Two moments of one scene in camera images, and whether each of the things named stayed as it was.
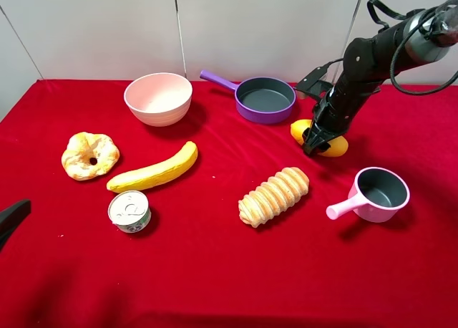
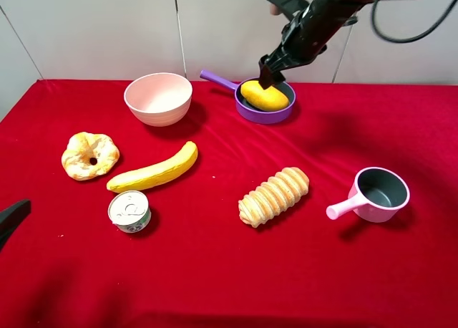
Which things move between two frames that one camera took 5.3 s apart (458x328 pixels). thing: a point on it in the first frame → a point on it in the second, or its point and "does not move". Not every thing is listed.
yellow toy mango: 338,145 → 270,99
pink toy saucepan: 376,195 does not move
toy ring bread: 81,147 does not move
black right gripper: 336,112 → 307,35
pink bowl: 159,99 does not move
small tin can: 129,210 does not move
